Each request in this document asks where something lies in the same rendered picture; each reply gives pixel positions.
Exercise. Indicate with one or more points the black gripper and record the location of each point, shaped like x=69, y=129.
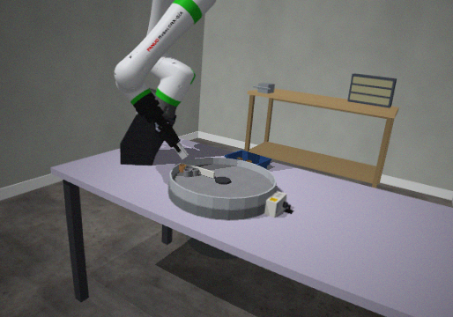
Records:
x=166, y=131

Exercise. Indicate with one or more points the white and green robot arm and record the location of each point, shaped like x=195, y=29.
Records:
x=170, y=19

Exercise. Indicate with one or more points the grey round turning table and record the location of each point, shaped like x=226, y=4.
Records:
x=226, y=189

